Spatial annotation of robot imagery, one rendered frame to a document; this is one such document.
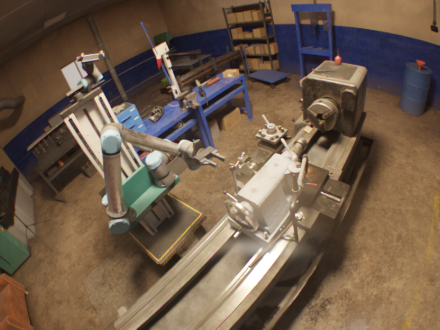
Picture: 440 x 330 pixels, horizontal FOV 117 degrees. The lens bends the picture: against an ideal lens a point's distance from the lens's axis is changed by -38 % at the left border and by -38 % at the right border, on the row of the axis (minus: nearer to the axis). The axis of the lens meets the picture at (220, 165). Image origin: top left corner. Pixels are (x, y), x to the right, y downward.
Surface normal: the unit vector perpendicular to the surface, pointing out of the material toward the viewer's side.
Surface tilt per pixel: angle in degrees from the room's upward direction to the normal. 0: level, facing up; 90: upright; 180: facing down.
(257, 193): 0
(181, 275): 0
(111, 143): 83
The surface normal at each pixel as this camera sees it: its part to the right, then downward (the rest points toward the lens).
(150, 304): -0.24, -0.72
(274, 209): 0.59, 0.06
